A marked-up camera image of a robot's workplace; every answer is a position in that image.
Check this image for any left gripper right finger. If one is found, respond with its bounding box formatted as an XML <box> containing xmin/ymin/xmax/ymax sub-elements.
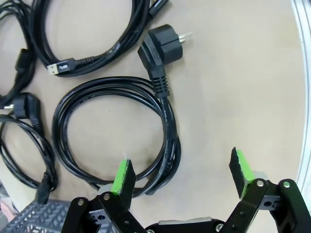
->
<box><xmin>225</xmin><ymin>147</ymin><xmax>311</xmax><ymax>233</ymax></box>

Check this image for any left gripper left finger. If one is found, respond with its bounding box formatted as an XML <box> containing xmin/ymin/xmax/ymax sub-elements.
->
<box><xmin>60</xmin><ymin>157</ymin><xmax>146</xmax><ymax>233</ymax></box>

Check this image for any thin black Schuko power cable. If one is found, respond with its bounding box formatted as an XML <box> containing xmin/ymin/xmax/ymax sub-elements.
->
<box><xmin>0</xmin><ymin>92</ymin><xmax>59</xmax><ymax>204</ymax></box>

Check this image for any black USB cable gold connector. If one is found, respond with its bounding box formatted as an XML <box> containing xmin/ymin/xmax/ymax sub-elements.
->
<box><xmin>31</xmin><ymin>0</ymin><xmax>170</xmax><ymax>78</ymax></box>

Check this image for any thick black Schuko power cable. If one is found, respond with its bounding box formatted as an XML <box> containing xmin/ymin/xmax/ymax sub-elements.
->
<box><xmin>52</xmin><ymin>24</ymin><xmax>194</xmax><ymax>197</ymax></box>

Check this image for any black cable with ferrite core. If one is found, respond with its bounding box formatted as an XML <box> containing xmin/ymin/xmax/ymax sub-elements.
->
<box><xmin>0</xmin><ymin>0</ymin><xmax>39</xmax><ymax>104</ymax></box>

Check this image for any grey plastic lattice basket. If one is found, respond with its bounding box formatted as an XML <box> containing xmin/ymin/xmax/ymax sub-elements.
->
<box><xmin>0</xmin><ymin>199</ymin><xmax>115</xmax><ymax>233</ymax></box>

